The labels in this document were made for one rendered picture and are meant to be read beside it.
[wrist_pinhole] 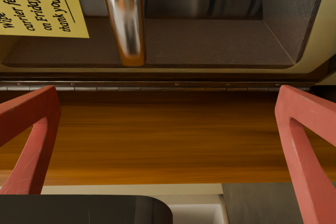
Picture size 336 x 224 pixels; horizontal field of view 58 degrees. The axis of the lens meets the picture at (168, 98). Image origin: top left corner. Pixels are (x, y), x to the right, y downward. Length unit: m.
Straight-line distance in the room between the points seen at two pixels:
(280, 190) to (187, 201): 0.68
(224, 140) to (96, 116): 0.17
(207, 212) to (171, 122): 1.03
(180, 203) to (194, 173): 0.92
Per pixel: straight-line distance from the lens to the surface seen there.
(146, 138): 0.38
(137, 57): 0.17
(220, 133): 0.40
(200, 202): 1.29
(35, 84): 0.38
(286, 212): 0.64
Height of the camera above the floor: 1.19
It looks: 3 degrees down
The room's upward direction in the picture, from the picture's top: 90 degrees counter-clockwise
